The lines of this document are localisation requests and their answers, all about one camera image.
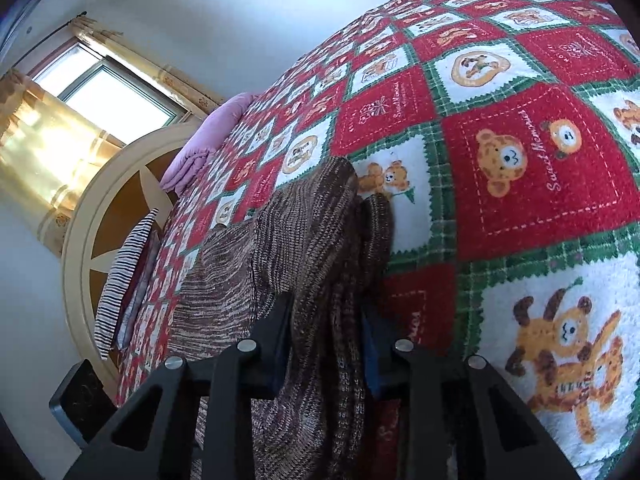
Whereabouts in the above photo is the striped pillow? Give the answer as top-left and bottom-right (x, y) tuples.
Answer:
(94, 208), (162, 362)

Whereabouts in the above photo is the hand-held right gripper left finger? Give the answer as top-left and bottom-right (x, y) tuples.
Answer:
(62, 291), (296, 480)

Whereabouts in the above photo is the window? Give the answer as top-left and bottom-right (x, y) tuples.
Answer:
(30, 42), (193, 133)

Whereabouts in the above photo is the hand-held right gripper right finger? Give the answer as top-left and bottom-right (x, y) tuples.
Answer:
(361, 305), (583, 480)

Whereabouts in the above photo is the brown knitted sweater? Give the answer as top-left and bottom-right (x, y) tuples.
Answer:
(167, 156), (396, 480)

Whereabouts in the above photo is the black bedside table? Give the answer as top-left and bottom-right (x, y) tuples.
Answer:
(48, 359), (121, 450)

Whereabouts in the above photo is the cream round headboard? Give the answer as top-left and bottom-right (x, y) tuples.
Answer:
(61, 122), (211, 386)

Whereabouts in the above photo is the folded pink quilt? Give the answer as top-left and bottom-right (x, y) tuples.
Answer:
(159, 91), (261, 196)

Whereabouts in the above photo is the yellow curtain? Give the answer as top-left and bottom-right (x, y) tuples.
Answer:
(0, 15), (226, 256)

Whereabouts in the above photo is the red checkered bear-print blanket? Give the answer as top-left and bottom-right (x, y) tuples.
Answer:
(114, 0), (640, 480)

